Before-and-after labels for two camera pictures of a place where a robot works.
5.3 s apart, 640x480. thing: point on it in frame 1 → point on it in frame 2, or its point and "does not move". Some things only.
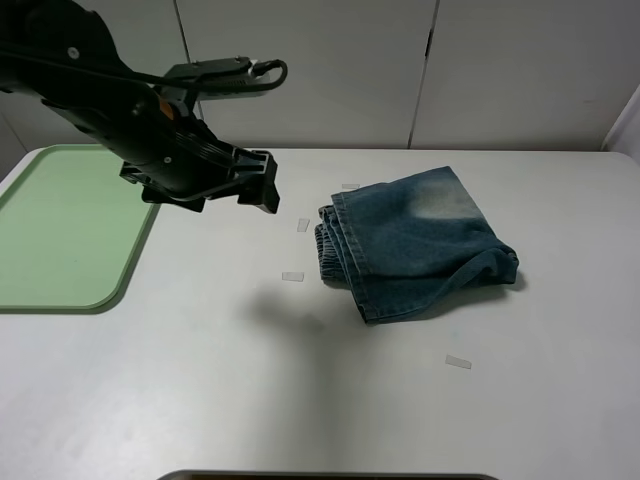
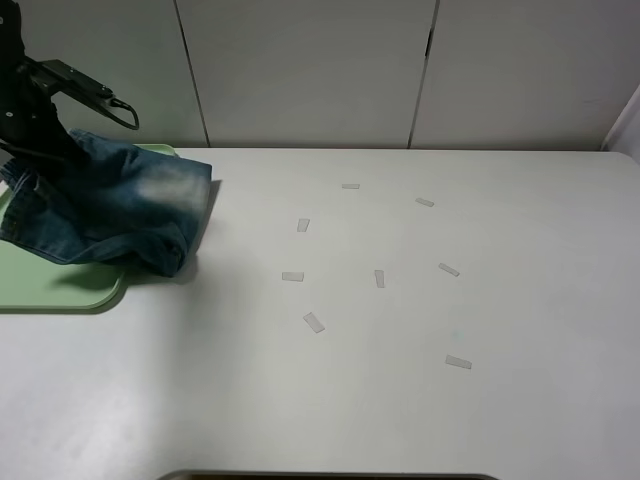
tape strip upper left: x=302 y=225 does not move
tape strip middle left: x=293 y=276 does not move
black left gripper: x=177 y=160 → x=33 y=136
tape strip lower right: x=457 y=362 does not move
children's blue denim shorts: x=409 y=243 → x=126 y=205
